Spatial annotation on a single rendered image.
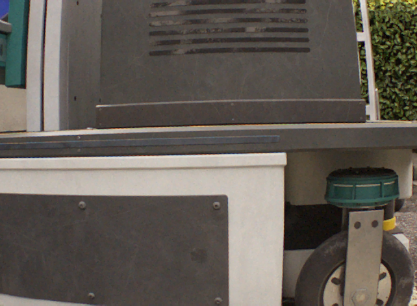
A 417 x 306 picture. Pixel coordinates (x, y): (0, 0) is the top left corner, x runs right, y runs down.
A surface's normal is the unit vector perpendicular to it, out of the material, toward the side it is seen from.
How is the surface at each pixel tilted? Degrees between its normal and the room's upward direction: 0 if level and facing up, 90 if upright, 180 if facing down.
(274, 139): 90
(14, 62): 90
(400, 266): 92
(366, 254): 90
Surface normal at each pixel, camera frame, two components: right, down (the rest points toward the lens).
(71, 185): -0.12, 0.05
